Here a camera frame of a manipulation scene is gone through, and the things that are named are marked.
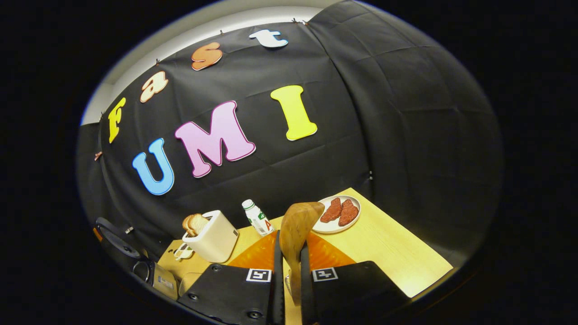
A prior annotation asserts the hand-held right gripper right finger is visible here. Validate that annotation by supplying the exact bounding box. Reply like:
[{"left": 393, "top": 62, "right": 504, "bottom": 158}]
[{"left": 299, "top": 232, "right": 412, "bottom": 325}]

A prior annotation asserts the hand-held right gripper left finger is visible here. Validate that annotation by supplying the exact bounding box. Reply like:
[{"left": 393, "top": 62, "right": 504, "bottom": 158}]
[{"left": 177, "top": 231, "right": 286, "bottom": 325}]

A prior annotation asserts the dark blue rice cooker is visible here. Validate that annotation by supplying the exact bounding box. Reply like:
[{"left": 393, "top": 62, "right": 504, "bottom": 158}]
[{"left": 93, "top": 217, "right": 180, "bottom": 302}]

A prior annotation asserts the wooden spoon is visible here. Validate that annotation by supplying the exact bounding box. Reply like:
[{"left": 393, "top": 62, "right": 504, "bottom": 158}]
[{"left": 279, "top": 201, "right": 326, "bottom": 305}]

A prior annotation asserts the white round plate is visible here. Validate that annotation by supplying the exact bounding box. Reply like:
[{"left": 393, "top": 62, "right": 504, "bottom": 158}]
[{"left": 312, "top": 195, "right": 362, "bottom": 234}]

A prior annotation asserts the white drink bottle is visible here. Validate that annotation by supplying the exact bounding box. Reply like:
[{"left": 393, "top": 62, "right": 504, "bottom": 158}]
[{"left": 242, "top": 199, "right": 275, "bottom": 237}]

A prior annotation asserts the white toaster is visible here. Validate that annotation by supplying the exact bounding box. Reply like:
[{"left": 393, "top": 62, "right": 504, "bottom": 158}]
[{"left": 182, "top": 210, "right": 239, "bottom": 264}]

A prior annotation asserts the small white divided dish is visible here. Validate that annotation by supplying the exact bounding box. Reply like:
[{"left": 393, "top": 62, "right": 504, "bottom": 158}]
[{"left": 174, "top": 243, "right": 195, "bottom": 261}]

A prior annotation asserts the red meat slice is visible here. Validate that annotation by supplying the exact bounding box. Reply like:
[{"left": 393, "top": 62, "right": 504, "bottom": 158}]
[
  {"left": 320, "top": 197, "right": 342, "bottom": 223},
  {"left": 338, "top": 199, "right": 359, "bottom": 227}
]

